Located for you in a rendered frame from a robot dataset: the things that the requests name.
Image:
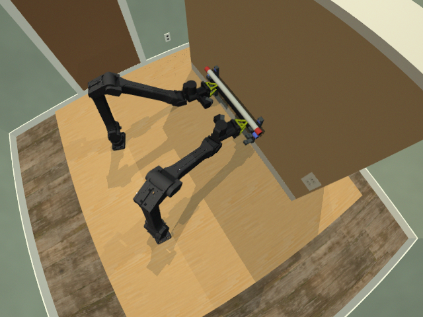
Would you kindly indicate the black metal bar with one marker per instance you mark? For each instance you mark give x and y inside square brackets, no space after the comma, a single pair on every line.
[234,108]

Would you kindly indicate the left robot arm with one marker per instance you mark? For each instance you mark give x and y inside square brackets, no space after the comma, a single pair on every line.
[109,81]

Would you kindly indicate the white tube with red ends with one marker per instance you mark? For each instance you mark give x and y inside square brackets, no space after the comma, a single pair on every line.
[242,111]

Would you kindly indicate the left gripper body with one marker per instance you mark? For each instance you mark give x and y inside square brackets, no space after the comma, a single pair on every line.
[204,85]

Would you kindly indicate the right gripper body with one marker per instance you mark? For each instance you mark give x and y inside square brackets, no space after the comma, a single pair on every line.
[233,131]

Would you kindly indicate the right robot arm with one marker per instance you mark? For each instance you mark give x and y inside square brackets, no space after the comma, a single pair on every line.
[166,181]

